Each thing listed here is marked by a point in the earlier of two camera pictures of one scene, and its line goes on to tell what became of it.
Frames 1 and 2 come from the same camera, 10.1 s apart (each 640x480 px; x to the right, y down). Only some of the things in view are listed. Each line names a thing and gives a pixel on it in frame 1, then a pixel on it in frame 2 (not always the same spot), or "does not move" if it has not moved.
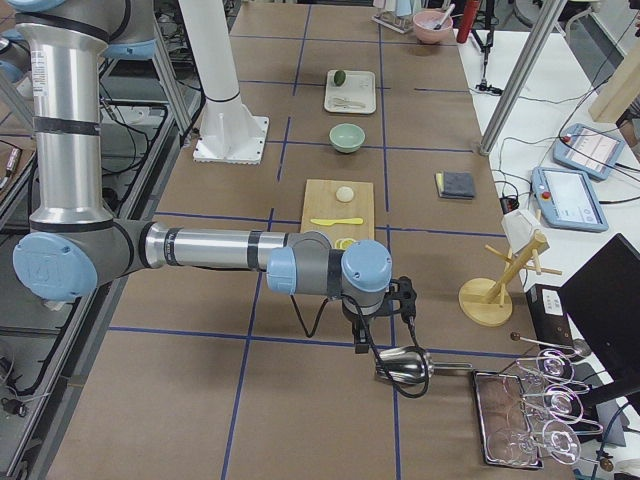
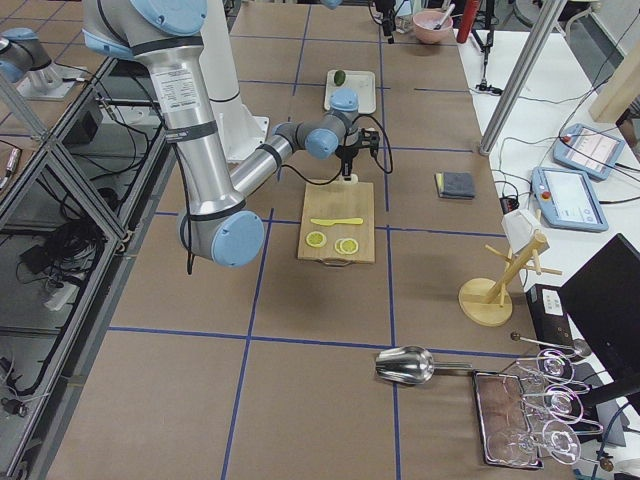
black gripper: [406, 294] → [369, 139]
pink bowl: [424, 24] does not move
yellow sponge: [440, 182] does not move
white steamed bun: [344, 193] → [352, 179]
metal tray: [506, 428] does not move
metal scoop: [407, 366] does not move
